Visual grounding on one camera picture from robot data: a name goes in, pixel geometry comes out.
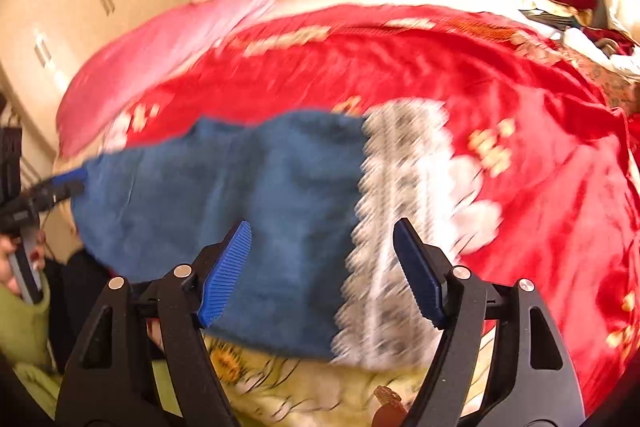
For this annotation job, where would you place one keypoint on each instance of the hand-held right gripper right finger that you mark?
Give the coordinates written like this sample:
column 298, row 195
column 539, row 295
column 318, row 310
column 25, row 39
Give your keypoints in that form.
column 417, row 272

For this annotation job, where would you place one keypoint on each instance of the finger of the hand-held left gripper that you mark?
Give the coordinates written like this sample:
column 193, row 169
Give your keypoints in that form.
column 67, row 181

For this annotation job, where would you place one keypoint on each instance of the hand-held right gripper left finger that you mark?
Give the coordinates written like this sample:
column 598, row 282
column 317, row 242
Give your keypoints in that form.
column 227, row 277

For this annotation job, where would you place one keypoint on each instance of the blue denim pants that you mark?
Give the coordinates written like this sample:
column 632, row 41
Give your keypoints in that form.
column 225, row 187

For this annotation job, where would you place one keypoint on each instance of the person's left forearm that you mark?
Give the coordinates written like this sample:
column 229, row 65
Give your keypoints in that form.
column 20, row 327

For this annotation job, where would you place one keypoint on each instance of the person's left hand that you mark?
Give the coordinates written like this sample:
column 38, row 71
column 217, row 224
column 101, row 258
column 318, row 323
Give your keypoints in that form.
column 35, row 257

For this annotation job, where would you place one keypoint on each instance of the pink quilt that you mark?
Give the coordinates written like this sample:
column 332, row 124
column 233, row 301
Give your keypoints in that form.
column 150, row 57

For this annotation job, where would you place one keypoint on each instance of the red floral blanket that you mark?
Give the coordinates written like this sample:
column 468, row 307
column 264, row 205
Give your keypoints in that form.
column 525, row 97

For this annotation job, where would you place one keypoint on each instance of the white and red clothes heap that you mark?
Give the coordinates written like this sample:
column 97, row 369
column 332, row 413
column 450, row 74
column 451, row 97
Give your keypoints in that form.
column 600, row 44

